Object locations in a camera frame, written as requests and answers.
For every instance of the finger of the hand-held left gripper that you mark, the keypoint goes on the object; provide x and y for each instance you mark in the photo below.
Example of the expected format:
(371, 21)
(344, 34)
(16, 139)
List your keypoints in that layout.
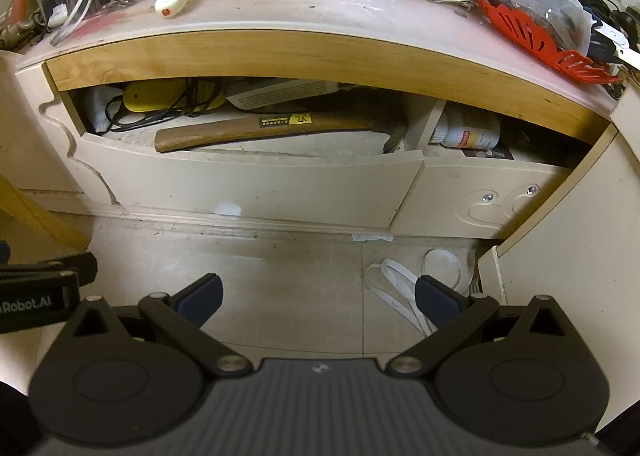
(3, 253)
(60, 266)

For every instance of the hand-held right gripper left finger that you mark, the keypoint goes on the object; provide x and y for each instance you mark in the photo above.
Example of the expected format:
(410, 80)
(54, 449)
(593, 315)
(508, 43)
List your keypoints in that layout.
(202, 297)

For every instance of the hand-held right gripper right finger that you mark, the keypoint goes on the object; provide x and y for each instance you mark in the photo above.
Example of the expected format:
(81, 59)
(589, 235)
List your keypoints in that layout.
(434, 301)

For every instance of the cream wooden drawer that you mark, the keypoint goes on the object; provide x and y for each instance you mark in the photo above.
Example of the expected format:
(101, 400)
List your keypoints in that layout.
(250, 186)

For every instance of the cream drawer with screws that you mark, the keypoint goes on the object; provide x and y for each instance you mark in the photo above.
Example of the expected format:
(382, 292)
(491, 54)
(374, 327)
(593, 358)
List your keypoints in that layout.
(475, 186)

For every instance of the yellow wooden leg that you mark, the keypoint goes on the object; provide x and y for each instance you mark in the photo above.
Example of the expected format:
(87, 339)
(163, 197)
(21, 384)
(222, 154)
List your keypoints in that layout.
(37, 218)

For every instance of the cream cabinet door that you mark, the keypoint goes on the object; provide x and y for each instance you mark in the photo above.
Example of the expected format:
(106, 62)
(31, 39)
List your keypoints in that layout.
(565, 286)

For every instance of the white cloth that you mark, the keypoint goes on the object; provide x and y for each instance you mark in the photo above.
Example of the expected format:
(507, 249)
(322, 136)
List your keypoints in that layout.
(95, 108)

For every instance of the white bottle red label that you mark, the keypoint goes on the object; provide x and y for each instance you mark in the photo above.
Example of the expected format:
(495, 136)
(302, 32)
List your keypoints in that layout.
(472, 131)

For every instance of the yellow plastic tool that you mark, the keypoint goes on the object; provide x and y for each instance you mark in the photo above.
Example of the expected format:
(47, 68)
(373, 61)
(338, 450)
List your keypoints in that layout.
(155, 96)

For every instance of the white flat device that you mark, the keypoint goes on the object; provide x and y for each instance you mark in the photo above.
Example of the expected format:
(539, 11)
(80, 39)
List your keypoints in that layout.
(280, 94)

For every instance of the cream wooden desk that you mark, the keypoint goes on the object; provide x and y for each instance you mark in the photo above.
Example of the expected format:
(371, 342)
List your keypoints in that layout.
(300, 55)

